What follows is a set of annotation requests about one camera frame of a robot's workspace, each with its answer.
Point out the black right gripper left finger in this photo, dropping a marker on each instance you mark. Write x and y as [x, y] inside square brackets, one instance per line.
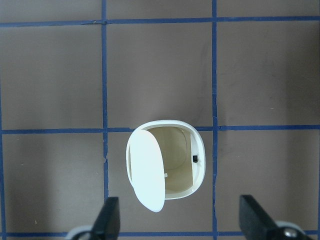
[105, 227]

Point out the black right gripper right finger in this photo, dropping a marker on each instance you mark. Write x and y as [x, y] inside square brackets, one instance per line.
[256, 224]

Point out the white lidded trash can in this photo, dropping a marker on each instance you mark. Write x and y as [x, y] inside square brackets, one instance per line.
[165, 160]

